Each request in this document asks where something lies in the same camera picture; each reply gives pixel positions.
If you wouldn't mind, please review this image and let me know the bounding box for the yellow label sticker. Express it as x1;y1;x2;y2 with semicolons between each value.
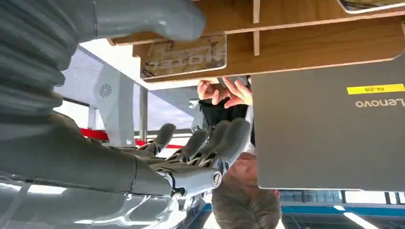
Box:
346;83;405;96

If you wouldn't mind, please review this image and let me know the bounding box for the wooden card box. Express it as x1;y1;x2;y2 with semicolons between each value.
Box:
107;0;405;84

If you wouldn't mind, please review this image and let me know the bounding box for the person's hand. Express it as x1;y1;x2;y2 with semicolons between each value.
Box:
221;76;254;110
197;79;231;106

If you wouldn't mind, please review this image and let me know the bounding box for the printed brown card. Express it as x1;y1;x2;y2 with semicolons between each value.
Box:
140;32;228;80

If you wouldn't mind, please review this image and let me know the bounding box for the grey pillar with fan emblem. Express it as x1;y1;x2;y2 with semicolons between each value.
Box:
90;62;137;147

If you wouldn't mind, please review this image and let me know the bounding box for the person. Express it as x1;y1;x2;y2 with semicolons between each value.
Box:
190;75;283;229

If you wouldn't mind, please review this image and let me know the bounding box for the red barrier strip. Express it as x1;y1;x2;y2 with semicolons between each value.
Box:
79;127;185;150

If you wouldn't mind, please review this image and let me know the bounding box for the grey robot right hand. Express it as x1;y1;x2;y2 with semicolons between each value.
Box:
0;0;251;229

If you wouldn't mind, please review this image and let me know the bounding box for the white-edged dark card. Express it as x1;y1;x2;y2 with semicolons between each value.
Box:
336;0;405;15

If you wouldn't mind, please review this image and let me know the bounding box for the ribbed grey right arm sleeve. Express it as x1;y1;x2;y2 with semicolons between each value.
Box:
0;0;82;134

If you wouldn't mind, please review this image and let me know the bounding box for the grey metal pole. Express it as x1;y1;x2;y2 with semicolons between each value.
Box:
139;86;149;143

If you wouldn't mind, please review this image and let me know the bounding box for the grey laptop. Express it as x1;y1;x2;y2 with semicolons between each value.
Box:
251;53;405;192

